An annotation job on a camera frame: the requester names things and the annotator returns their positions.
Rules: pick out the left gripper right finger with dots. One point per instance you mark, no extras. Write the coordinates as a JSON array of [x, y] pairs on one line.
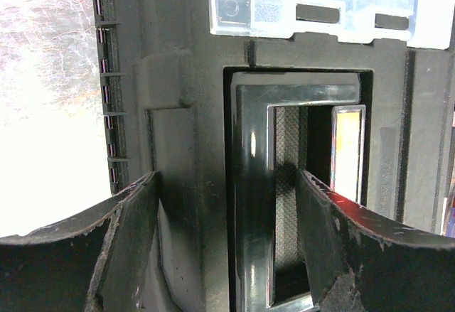
[[358, 260]]

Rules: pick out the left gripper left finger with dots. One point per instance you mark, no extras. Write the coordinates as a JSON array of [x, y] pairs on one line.
[[92, 261]]

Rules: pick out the black plastic toolbox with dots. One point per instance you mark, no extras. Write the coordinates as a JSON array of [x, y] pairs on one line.
[[228, 100]]

